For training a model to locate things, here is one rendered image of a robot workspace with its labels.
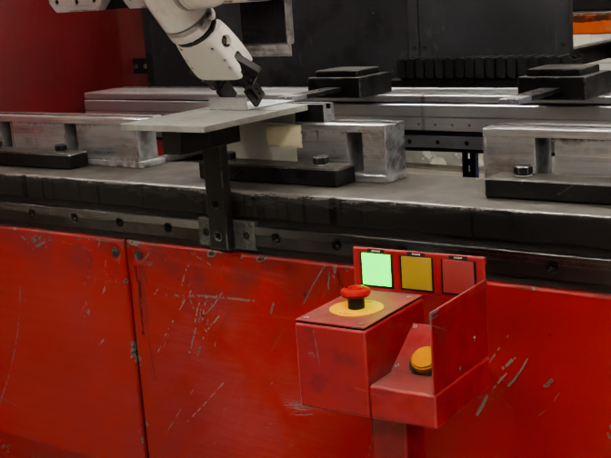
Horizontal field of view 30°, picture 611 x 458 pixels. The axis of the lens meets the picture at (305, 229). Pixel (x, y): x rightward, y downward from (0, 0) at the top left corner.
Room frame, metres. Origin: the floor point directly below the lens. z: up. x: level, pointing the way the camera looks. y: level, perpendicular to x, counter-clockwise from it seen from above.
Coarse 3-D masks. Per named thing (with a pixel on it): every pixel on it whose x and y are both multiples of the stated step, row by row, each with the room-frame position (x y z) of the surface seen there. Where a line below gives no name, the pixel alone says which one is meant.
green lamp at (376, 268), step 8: (368, 256) 1.52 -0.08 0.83; (376, 256) 1.52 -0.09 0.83; (384, 256) 1.51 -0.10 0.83; (368, 264) 1.52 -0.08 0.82; (376, 264) 1.52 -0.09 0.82; (384, 264) 1.51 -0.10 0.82; (368, 272) 1.52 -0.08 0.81; (376, 272) 1.52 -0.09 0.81; (384, 272) 1.51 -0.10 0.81; (368, 280) 1.52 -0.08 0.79; (376, 280) 1.52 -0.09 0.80; (384, 280) 1.51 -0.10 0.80
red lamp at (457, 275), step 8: (448, 264) 1.45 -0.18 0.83; (456, 264) 1.45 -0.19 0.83; (464, 264) 1.44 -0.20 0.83; (472, 264) 1.44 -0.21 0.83; (448, 272) 1.45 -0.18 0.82; (456, 272) 1.45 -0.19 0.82; (464, 272) 1.44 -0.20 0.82; (472, 272) 1.44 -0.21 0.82; (448, 280) 1.46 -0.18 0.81; (456, 280) 1.45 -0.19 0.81; (464, 280) 1.44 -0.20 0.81; (472, 280) 1.44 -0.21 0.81; (448, 288) 1.46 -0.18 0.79; (456, 288) 1.45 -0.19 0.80; (464, 288) 1.44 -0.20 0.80
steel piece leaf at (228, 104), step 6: (210, 102) 1.94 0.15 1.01; (216, 102) 1.93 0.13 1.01; (222, 102) 1.92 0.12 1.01; (228, 102) 1.91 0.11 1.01; (234, 102) 1.90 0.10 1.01; (240, 102) 1.89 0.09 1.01; (246, 102) 1.89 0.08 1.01; (264, 102) 1.98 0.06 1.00; (210, 108) 1.94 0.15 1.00; (216, 108) 1.93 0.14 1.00; (222, 108) 1.92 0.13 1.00; (228, 108) 1.91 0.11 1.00; (234, 108) 1.90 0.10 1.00; (240, 108) 1.89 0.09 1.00; (246, 108) 1.89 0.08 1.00; (252, 108) 1.90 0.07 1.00
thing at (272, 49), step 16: (272, 0) 1.97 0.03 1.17; (288, 0) 1.96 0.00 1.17; (240, 16) 2.01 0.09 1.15; (256, 16) 1.99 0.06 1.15; (272, 16) 1.97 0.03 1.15; (288, 16) 1.96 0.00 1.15; (256, 32) 1.99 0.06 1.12; (272, 32) 1.97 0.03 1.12; (288, 32) 1.96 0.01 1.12; (256, 48) 2.00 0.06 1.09; (272, 48) 1.98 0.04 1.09; (288, 48) 1.96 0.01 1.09
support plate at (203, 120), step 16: (192, 112) 1.92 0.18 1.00; (208, 112) 1.91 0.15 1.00; (224, 112) 1.89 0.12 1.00; (240, 112) 1.87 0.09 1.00; (256, 112) 1.86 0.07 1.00; (272, 112) 1.84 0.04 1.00; (288, 112) 1.88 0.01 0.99; (128, 128) 1.81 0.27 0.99; (144, 128) 1.79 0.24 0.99; (160, 128) 1.77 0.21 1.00; (176, 128) 1.75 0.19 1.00; (192, 128) 1.73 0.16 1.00; (208, 128) 1.72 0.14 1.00; (224, 128) 1.75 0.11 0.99
